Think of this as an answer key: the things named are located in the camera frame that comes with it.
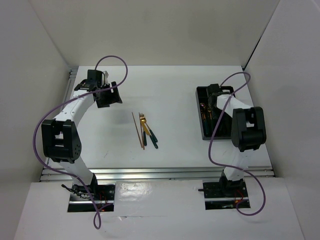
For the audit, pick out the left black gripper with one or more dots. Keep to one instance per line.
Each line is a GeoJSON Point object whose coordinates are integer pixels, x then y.
{"type": "Point", "coordinates": [113, 97]}

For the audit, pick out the gold spoon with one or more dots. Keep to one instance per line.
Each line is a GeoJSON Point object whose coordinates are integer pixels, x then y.
{"type": "Point", "coordinates": [209, 109]}
{"type": "Point", "coordinates": [203, 117]}

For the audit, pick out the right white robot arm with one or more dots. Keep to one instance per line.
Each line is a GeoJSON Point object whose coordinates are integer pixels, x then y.
{"type": "Point", "coordinates": [248, 133]}

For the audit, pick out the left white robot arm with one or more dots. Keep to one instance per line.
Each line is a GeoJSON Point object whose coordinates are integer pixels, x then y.
{"type": "Point", "coordinates": [60, 138]}

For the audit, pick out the copper chopstick left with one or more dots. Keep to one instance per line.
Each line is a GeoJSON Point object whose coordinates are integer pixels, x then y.
{"type": "Point", "coordinates": [138, 134]}

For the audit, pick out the copper chopstick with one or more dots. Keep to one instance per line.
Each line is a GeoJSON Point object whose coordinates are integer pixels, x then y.
{"type": "Point", "coordinates": [138, 134]}
{"type": "Point", "coordinates": [141, 131]}

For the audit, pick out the copper chopstick right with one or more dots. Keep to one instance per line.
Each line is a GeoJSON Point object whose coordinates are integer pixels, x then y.
{"type": "Point", "coordinates": [141, 131]}

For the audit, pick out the black cutlery tray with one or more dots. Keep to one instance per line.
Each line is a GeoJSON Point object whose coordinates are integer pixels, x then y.
{"type": "Point", "coordinates": [208, 96]}

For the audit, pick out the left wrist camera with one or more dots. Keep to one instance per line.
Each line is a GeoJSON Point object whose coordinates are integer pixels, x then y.
{"type": "Point", "coordinates": [105, 78]}

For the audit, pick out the aluminium table rail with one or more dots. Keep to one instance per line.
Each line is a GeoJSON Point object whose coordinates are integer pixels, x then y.
{"type": "Point", "coordinates": [148, 174]}

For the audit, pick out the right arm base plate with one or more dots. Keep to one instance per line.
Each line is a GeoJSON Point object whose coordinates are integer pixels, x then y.
{"type": "Point", "coordinates": [215, 198]}

